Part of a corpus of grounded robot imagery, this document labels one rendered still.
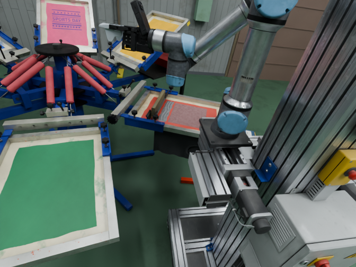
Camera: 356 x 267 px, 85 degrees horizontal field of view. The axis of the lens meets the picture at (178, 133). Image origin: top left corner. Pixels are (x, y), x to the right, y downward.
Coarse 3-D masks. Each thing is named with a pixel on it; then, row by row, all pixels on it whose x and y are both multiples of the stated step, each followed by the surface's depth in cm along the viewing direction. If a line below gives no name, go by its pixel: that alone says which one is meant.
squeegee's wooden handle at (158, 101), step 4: (164, 92) 175; (160, 96) 167; (164, 96) 180; (156, 100) 161; (160, 100) 164; (156, 104) 155; (160, 104) 167; (152, 108) 150; (156, 108) 155; (152, 112) 153
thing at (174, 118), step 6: (150, 108) 170; (144, 114) 160; (174, 114) 166; (180, 114) 168; (186, 114) 169; (156, 120) 156; (168, 120) 158; (174, 120) 159; (180, 120) 160; (186, 120) 161; (192, 120) 162; (198, 120) 164; (180, 126) 154; (186, 126) 155; (192, 126) 156; (198, 126) 157
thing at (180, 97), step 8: (144, 96) 178; (168, 96) 190; (176, 96) 189; (184, 96) 188; (136, 104) 165; (208, 104) 188; (216, 104) 186; (168, 128) 145; (176, 128) 145; (184, 128) 146; (192, 136) 145
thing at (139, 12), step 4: (136, 0) 67; (132, 4) 67; (136, 4) 67; (140, 4) 68; (132, 8) 68; (136, 8) 68; (140, 8) 68; (136, 12) 68; (140, 12) 68; (144, 12) 71; (136, 16) 69; (140, 16) 68; (144, 16) 70; (140, 20) 69; (144, 20) 69; (140, 24) 69; (144, 24) 69; (148, 24) 72; (140, 28) 70; (144, 28) 70; (148, 28) 71; (144, 32) 70; (148, 32) 71
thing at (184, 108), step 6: (150, 102) 178; (174, 102) 184; (180, 102) 185; (162, 108) 172; (174, 108) 175; (180, 108) 176; (186, 108) 178; (192, 108) 179; (198, 108) 180; (204, 108) 182; (210, 108) 183; (192, 114) 170; (198, 114) 171; (204, 114) 173; (210, 114) 174; (216, 114) 175
